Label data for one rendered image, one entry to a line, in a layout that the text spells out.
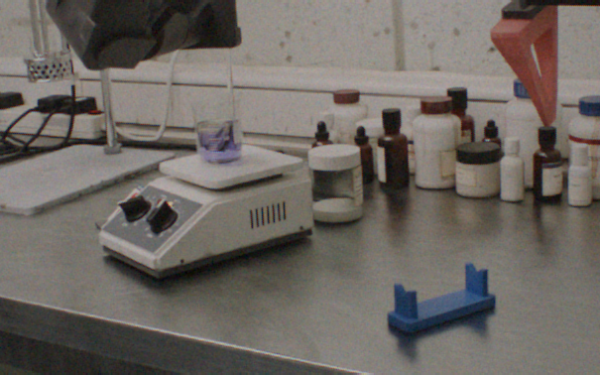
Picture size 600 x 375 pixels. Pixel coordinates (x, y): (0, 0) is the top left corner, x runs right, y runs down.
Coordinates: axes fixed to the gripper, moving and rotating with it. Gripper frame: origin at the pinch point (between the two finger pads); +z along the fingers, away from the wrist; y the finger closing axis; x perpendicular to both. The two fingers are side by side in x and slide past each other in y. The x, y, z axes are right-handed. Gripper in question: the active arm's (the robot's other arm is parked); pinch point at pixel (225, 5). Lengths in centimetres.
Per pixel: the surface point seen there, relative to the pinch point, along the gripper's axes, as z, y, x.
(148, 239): -12.3, 5.0, 22.2
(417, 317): -21.2, -25.5, 24.8
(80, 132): 44, 47, 24
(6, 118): 47, 64, 23
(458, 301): -16.5, -28.0, 24.9
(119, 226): -8.8, 10.3, 22.2
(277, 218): -2.7, -5.4, 22.4
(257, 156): 2.3, -1.4, 16.9
